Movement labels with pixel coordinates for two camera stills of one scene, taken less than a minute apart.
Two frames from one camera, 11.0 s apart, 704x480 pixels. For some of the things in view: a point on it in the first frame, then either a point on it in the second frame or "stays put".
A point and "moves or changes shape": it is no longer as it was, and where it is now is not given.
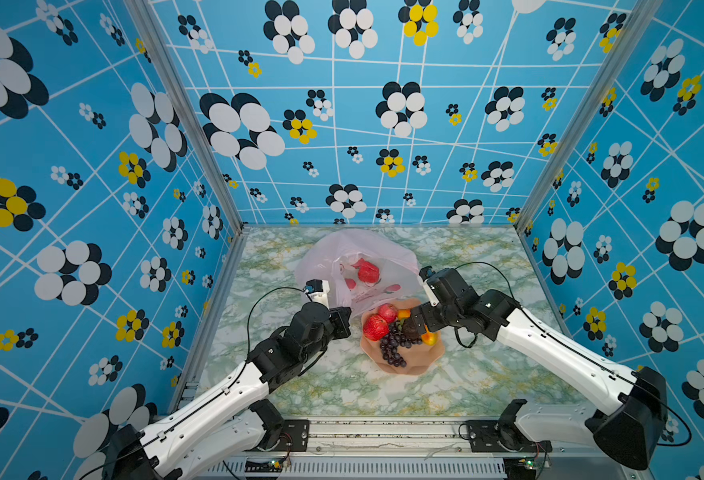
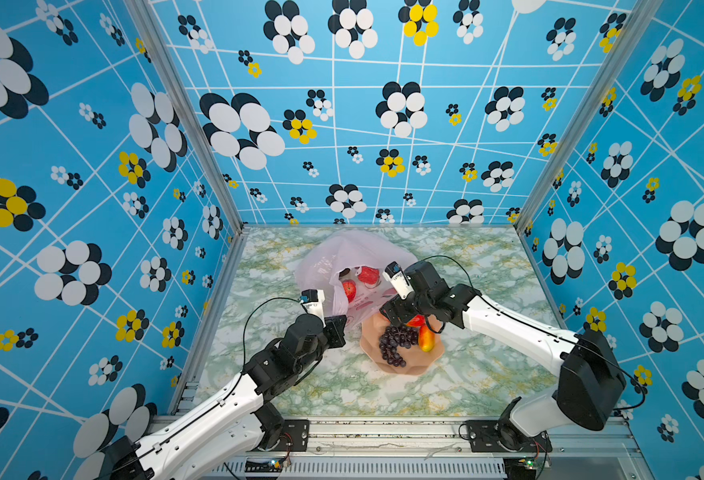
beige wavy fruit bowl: x=419 y=357 stays put
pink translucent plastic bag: x=360 y=266 stays put
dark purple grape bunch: x=390 y=344 stays put
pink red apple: x=388 y=312 moves or changes shape
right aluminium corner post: x=624 y=42 stays put
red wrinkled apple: x=375 y=327 moves or changes shape
